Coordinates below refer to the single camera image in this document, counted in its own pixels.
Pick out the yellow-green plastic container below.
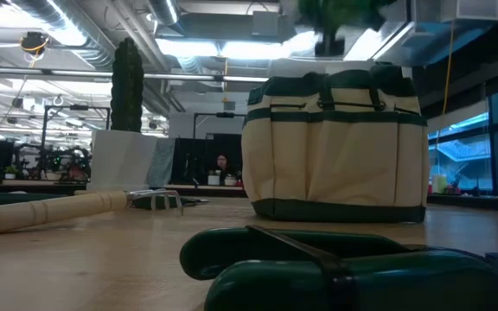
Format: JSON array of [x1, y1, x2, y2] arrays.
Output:
[[430, 174, 450, 194]]

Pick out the grey ceiling junction box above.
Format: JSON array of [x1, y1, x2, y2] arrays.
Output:
[[251, 10, 281, 38]]

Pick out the black aluminium table frame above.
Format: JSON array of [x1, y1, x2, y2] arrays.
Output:
[[0, 181, 498, 213]]

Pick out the white ceiling duct box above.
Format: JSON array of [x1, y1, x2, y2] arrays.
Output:
[[411, 0, 498, 23]]

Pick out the green-handled bypass pruning shears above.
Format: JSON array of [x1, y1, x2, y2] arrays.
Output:
[[0, 192, 71, 218]]

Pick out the yellow power cable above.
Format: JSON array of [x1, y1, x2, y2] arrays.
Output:
[[441, 20, 457, 117]]

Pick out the bright ceiling light panel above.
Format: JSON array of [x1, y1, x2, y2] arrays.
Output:
[[155, 29, 319, 60]]

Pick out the silver ventilation duct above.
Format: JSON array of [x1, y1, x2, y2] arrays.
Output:
[[9, 0, 117, 71], [146, 0, 182, 27]]

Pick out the yellow ceiling cable reel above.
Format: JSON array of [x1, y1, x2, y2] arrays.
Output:
[[19, 31, 51, 57]]

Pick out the white hexagonal plant pot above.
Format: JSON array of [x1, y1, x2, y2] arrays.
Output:
[[85, 128, 177, 194]]

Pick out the blue-lit glass window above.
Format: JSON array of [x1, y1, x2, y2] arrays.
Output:
[[426, 81, 498, 195]]

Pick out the green-handled garden snips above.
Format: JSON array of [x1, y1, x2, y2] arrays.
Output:
[[178, 224, 498, 311], [128, 194, 210, 212]]

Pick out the black tubular rig stand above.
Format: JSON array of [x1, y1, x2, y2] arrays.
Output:
[[41, 103, 112, 181], [191, 111, 246, 140]]

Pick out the black office partition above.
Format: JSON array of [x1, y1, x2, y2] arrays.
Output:
[[169, 132, 244, 187]]

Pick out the wooden-handled steel hand rake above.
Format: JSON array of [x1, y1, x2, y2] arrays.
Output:
[[0, 188, 185, 235]]

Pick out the beige green-trimmed gardening bag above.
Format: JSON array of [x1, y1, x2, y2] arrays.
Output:
[[239, 61, 431, 225]]

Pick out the long ceiling light bar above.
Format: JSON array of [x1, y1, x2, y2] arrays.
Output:
[[0, 66, 271, 84]]

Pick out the tall green cactus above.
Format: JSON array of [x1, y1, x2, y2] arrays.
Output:
[[109, 36, 145, 133]]

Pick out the green spray bottle white trigger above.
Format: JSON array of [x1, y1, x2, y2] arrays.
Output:
[[296, 0, 399, 58]]

